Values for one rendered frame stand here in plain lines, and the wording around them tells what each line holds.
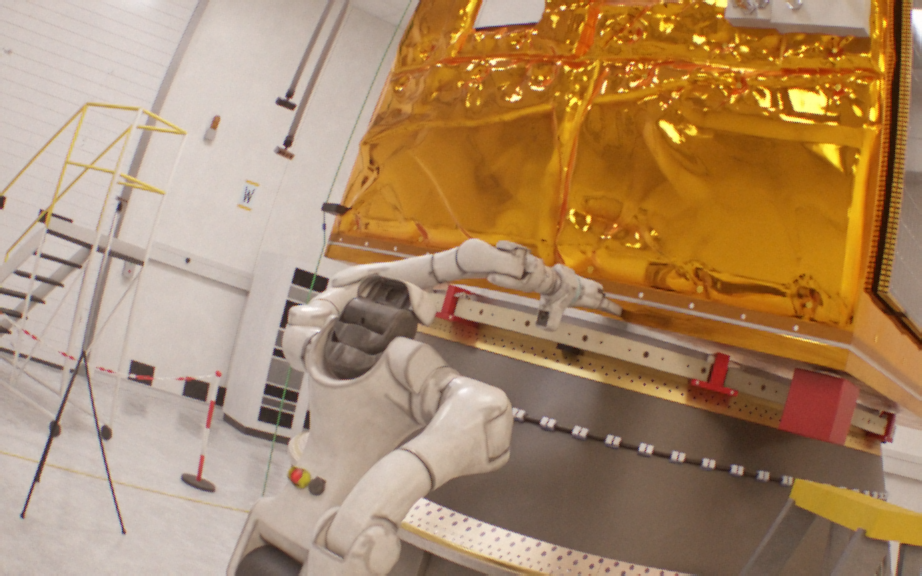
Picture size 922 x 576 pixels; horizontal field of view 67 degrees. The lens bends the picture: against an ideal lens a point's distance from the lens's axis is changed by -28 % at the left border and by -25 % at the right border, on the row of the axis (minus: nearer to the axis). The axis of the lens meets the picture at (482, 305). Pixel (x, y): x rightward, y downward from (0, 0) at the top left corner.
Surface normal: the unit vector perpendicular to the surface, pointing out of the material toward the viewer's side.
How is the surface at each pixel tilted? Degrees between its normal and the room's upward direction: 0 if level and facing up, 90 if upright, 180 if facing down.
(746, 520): 62
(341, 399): 108
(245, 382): 90
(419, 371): 90
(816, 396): 90
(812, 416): 90
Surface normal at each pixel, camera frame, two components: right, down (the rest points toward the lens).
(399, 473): 0.25, -0.59
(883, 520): 0.01, -0.05
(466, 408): -0.18, -0.79
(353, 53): 0.68, 0.16
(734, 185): -0.70, -0.24
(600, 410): -0.21, -0.59
